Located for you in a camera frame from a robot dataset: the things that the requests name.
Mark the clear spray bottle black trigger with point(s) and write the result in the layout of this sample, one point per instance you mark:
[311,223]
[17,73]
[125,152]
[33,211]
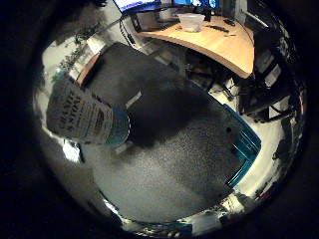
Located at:
[83,113]

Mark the teal plastic crate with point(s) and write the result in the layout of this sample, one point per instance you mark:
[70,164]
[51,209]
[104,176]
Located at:
[247,146]

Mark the light wooden desk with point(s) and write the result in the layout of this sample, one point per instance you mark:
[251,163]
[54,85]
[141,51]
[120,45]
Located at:
[226,49]

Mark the clear plastic container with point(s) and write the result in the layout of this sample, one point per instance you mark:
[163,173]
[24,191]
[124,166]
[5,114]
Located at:
[190,22]

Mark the computer monitor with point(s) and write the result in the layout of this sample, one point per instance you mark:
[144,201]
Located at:
[196,3]

